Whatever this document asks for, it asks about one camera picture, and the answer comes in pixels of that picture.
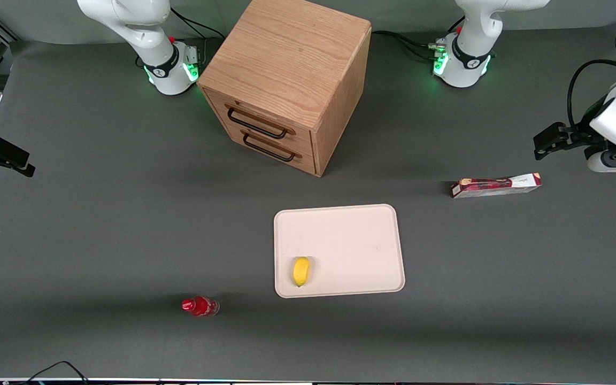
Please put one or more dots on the yellow lemon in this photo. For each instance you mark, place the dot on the yellow lemon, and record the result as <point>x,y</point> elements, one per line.
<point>301,271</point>

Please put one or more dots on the red drink bottle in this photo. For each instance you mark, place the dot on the red drink bottle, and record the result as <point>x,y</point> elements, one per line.
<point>201,306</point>

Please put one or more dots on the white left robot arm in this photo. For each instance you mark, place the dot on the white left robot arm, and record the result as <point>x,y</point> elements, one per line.
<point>468,59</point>

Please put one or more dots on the wooden drawer cabinet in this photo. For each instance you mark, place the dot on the wooden drawer cabinet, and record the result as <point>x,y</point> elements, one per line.
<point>286,59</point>

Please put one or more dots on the red cookie box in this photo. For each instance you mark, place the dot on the red cookie box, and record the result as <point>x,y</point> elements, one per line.
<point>495,185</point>

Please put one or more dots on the cream plastic tray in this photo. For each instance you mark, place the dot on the cream plastic tray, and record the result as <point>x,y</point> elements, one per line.
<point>351,246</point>

